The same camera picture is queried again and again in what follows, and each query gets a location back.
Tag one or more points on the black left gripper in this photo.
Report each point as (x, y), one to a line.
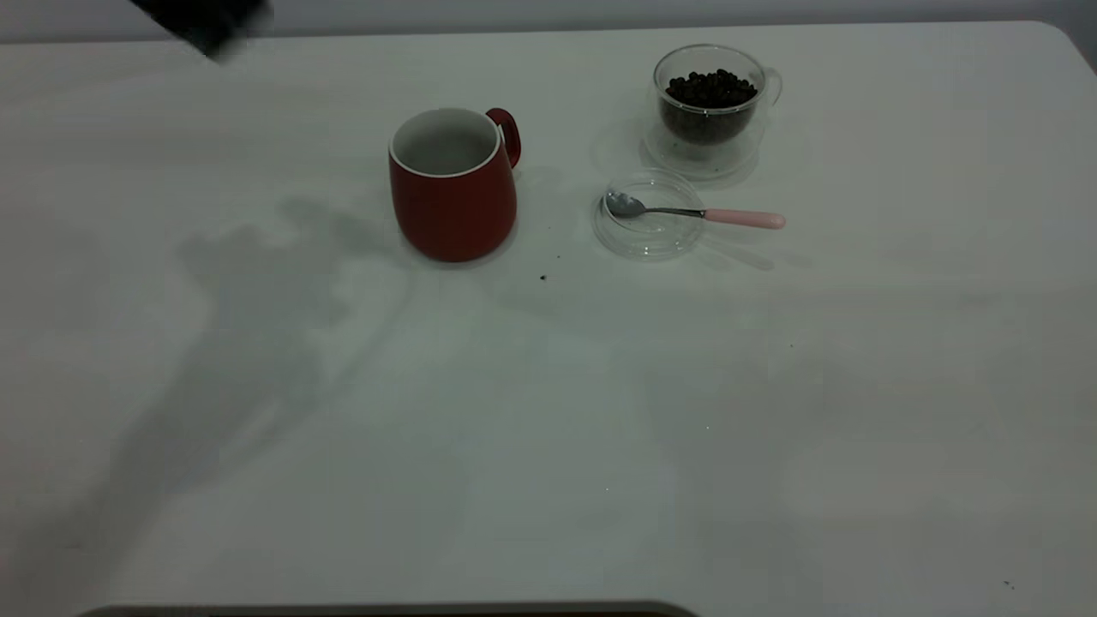
(214, 21)

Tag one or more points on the clear round glass lid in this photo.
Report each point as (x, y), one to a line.
(651, 240)

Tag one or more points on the red ceramic mug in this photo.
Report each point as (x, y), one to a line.
(454, 214)

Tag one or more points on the clear double-walled glass cup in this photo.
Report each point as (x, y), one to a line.
(711, 158)

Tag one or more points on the dark coffee beans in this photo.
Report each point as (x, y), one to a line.
(710, 94)

